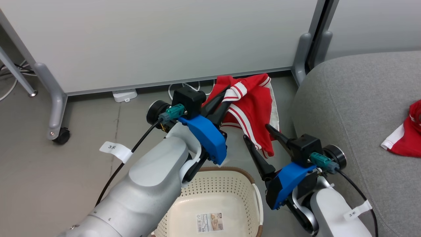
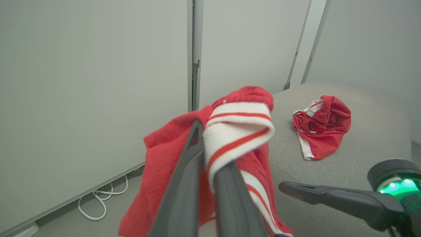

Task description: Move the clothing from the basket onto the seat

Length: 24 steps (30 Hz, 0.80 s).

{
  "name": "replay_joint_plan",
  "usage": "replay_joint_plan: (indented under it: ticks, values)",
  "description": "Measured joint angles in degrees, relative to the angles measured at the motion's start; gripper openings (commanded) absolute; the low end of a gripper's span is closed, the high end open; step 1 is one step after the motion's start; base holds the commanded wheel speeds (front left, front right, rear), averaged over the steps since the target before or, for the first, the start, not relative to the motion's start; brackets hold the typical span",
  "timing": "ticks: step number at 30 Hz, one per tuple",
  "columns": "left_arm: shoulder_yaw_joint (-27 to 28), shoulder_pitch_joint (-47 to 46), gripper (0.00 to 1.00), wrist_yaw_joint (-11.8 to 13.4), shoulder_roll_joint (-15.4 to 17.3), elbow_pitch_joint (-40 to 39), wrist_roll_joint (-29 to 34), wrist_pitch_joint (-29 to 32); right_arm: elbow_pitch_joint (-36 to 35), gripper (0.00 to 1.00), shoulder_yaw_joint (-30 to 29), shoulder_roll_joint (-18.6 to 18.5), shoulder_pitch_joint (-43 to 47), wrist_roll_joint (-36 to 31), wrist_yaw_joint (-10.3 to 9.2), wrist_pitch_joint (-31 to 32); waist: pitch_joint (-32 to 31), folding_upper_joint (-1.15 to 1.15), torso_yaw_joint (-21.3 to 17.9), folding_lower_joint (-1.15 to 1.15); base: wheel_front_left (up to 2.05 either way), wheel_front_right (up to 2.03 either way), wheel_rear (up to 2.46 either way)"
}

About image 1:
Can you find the grey partition foot with caster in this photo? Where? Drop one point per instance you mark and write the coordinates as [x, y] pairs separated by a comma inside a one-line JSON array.
[[56, 102]]

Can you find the black caster wheel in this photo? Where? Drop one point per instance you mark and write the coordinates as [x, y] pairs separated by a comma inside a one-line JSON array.
[[62, 136]]

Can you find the grey upright partition foot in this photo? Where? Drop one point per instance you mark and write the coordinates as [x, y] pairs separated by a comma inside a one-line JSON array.
[[322, 49], [301, 56]]

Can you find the grey metal table leg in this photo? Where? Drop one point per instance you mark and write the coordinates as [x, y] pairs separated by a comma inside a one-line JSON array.
[[16, 72]]

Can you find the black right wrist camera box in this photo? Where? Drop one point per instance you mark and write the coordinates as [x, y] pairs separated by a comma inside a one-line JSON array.
[[306, 146]]

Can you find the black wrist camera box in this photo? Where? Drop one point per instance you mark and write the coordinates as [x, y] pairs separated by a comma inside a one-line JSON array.
[[189, 98], [306, 146]]

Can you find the red shorts with white stripes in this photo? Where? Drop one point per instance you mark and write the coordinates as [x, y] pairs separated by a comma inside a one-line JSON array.
[[255, 105]]

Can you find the narrow white partition panel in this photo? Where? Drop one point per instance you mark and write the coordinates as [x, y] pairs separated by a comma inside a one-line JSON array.
[[378, 26]]

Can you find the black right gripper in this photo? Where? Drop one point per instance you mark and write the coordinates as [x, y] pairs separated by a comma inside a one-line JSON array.
[[307, 184]]

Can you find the white power adapter box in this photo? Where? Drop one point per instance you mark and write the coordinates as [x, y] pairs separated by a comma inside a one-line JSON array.
[[125, 95]]

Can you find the red jersey with white trim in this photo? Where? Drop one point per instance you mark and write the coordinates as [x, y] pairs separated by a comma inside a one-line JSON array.
[[408, 138]]

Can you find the grey fabric sofa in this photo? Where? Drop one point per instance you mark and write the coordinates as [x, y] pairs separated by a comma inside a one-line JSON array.
[[361, 108]]

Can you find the teal left camera connector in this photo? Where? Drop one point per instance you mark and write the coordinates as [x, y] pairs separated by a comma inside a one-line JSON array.
[[172, 112]]

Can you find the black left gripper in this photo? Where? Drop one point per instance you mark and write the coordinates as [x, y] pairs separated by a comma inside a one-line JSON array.
[[156, 111]]

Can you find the beige perforated laundry basket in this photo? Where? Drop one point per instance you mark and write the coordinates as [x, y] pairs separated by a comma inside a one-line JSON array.
[[213, 197]]

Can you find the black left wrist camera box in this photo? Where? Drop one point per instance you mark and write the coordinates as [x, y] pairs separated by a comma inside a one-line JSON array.
[[189, 98]]

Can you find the teal camera connector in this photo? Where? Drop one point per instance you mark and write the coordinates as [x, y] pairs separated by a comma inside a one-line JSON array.
[[172, 112], [324, 163]]

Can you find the large white partition panel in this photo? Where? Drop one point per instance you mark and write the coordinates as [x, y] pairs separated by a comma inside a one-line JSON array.
[[164, 42]]

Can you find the barcode sticker inside basket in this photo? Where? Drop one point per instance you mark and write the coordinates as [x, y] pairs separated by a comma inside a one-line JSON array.
[[210, 222]]

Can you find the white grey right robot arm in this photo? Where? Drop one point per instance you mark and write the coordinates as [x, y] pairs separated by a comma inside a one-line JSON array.
[[332, 214]]

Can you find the teal right camera connector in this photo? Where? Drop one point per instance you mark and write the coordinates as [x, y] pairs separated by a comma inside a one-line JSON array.
[[324, 163]]

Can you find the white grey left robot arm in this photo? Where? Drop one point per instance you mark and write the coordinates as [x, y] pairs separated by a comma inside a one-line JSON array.
[[148, 184]]

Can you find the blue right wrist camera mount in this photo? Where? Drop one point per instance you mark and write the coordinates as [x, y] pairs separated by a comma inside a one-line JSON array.
[[289, 179]]

